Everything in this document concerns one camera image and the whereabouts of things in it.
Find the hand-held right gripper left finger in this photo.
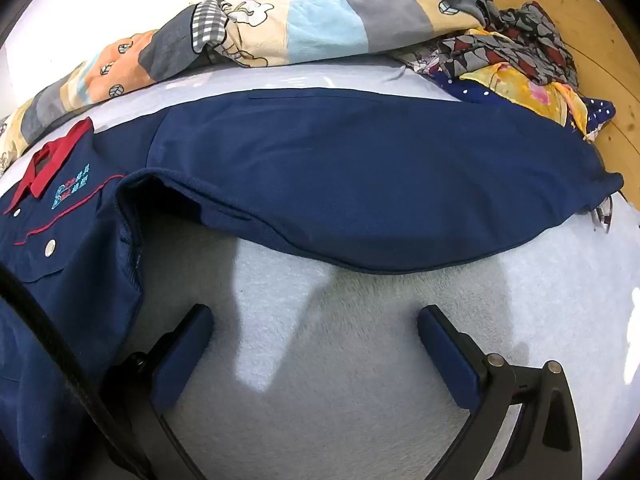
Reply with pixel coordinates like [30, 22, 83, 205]
[100, 304, 216, 480]

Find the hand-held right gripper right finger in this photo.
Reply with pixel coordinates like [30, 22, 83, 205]
[416, 304, 584, 480]

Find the navy work jacket red collar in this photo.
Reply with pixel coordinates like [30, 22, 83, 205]
[0, 87, 625, 480]

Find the small checkered cloth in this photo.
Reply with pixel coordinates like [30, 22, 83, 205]
[590, 192, 618, 236]

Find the yellow floral cloth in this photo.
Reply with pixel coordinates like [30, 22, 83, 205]
[460, 27, 593, 136]

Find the navy dotted cloth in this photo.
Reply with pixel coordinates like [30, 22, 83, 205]
[430, 67, 617, 136]

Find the grey red patterned garment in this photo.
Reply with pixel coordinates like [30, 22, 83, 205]
[400, 0, 581, 86]

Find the patchwork printed blanket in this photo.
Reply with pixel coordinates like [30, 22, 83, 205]
[0, 0, 488, 176]

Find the wooden headboard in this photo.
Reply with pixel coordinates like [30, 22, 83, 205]
[400, 0, 640, 221]

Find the black cable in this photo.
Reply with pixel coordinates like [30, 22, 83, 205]
[0, 265, 151, 480]

